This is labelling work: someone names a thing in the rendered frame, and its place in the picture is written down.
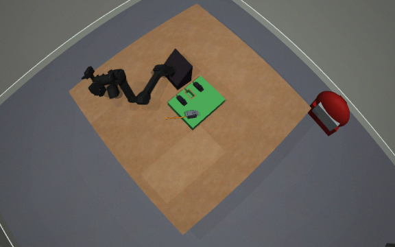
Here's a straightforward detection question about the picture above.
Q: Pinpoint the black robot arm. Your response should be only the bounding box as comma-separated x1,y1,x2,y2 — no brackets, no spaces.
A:
88,64,177,105

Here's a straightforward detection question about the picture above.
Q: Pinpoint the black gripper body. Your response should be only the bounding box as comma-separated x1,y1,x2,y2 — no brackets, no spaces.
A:
84,67,106,97

